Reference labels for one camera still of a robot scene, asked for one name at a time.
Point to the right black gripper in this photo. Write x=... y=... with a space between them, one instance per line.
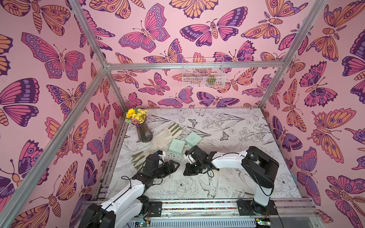
x=192 y=159

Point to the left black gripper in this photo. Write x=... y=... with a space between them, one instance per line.
x=171 y=169

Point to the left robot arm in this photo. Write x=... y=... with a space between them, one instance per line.
x=131 y=201

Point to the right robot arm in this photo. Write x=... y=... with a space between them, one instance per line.
x=258 y=165

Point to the beige garden glove far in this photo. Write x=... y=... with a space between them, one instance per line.
x=163 y=139

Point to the beige garden glove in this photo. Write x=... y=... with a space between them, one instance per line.
x=139 y=157
x=163 y=139

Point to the beige garden glove near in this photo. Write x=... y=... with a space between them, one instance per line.
x=139 y=157

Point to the glass vase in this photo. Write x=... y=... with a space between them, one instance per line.
x=144 y=133

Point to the yellow flower bouquet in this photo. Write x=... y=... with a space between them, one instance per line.
x=136 y=116

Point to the white wire basket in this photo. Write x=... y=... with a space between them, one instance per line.
x=203 y=75

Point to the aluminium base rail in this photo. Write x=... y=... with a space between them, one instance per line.
x=283 y=207

